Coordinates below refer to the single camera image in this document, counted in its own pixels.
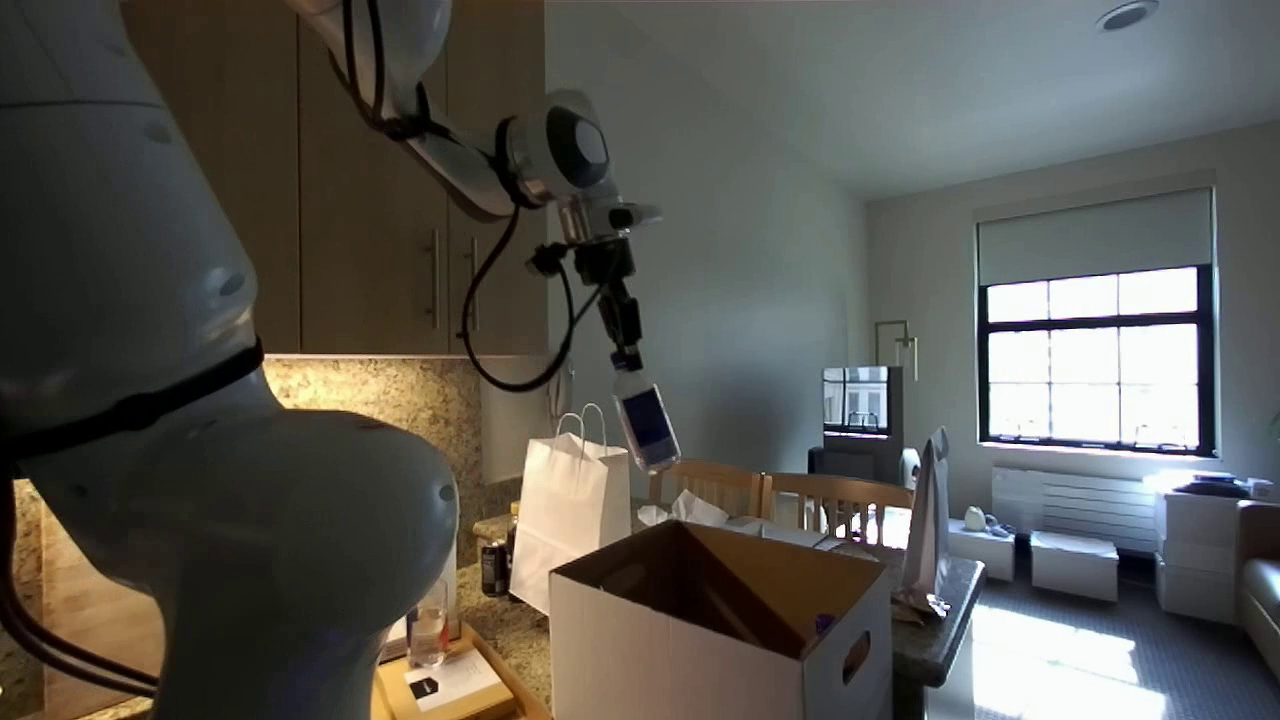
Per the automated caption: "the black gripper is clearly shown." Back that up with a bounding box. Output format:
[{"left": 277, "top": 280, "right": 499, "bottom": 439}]
[{"left": 571, "top": 235, "right": 647, "bottom": 375}]

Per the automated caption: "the white cardboard storage box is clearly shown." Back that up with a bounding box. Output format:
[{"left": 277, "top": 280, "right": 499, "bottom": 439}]
[{"left": 550, "top": 518, "right": 901, "bottom": 720}]

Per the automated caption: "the small cardboard box white label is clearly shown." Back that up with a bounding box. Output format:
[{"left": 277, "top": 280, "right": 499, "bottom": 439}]
[{"left": 398, "top": 655, "right": 507, "bottom": 712}]

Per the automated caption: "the wooden dining chair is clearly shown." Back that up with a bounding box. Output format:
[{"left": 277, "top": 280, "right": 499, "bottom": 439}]
[
  {"left": 647, "top": 453, "right": 774, "bottom": 527},
  {"left": 765, "top": 468, "right": 920, "bottom": 551}
]

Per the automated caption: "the white paper shopping bag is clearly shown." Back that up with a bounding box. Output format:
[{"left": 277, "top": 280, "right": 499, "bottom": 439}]
[{"left": 507, "top": 396, "right": 637, "bottom": 615}]

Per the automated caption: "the crumpled white plastic bag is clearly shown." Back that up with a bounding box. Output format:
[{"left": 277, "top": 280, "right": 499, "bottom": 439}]
[{"left": 634, "top": 485, "right": 738, "bottom": 527}]

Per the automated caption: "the flat screen television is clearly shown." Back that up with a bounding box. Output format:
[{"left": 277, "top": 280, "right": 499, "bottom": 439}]
[{"left": 817, "top": 359, "right": 910, "bottom": 449}]

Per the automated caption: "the dark bottle gold lid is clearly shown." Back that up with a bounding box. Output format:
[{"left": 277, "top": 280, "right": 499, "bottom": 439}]
[{"left": 475, "top": 518, "right": 520, "bottom": 600}]

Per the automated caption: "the dark television stand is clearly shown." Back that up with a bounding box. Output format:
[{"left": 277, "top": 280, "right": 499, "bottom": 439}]
[{"left": 806, "top": 437, "right": 911, "bottom": 488}]

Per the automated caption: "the arched floor lamp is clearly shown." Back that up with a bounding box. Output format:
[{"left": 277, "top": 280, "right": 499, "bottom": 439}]
[{"left": 871, "top": 315, "right": 927, "bottom": 386}]

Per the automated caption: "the wooden upper cabinet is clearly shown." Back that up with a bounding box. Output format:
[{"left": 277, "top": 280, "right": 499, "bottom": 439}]
[{"left": 115, "top": 0, "right": 551, "bottom": 357}]

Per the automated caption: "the white printed standing bag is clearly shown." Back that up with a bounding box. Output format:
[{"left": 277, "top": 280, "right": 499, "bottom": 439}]
[{"left": 901, "top": 425, "right": 956, "bottom": 615}]

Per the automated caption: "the white cube ottoman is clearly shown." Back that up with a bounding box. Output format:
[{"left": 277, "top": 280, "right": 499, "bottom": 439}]
[
  {"left": 1028, "top": 527, "right": 1125, "bottom": 603},
  {"left": 948, "top": 514, "right": 1020, "bottom": 585}
]

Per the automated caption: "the dark dining table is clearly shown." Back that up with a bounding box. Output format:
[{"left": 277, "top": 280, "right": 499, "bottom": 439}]
[{"left": 887, "top": 551, "right": 992, "bottom": 720}]

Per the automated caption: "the shallow brown cardboard tray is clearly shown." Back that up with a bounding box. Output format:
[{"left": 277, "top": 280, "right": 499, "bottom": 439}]
[{"left": 369, "top": 641, "right": 531, "bottom": 720}]

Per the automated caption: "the black framed window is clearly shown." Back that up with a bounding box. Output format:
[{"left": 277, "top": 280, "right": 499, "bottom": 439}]
[{"left": 977, "top": 261, "right": 1221, "bottom": 456}]

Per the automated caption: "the white radiator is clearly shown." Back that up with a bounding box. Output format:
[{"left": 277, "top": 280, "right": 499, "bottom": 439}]
[{"left": 992, "top": 456, "right": 1186, "bottom": 551}]

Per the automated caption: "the pale roller blind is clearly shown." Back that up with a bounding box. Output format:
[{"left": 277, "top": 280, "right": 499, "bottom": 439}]
[{"left": 971, "top": 185, "right": 1221, "bottom": 288}]

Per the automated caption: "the round ceiling light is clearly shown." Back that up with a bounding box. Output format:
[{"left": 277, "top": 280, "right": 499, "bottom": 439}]
[{"left": 1097, "top": 0, "right": 1161, "bottom": 31}]

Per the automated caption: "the white dresser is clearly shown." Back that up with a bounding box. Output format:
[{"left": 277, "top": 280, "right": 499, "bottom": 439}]
[{"left": 1155, "top": 482, "right": 1251, "bottom": 630}]

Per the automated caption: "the white wall phone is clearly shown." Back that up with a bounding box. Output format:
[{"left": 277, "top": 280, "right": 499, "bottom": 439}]
[{"left": 546, "top": 350, "right": 582, "bottom": 411}]

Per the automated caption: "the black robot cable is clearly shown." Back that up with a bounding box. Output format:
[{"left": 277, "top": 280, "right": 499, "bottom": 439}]
[{"left": 0, "top": 0, "right": 598, "bottom": 697}]

